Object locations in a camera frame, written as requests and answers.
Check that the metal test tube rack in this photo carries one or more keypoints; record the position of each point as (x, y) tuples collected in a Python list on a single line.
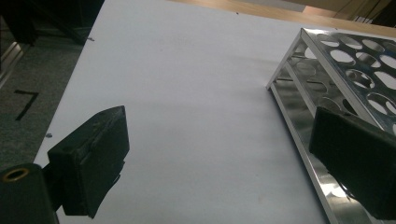
[(299, 105)]

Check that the white board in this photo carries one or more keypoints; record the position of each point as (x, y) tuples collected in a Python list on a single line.
[(202, 93)]

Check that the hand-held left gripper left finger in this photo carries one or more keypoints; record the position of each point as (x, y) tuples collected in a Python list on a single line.
[(90, 161)]

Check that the metal floor rail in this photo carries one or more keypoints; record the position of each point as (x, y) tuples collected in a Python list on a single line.
[(11, 60)]

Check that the wooden table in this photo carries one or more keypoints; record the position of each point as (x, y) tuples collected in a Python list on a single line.
[(280, 14)]

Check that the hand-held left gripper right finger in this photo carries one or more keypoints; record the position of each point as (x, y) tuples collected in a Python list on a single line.
[(355, 155)]

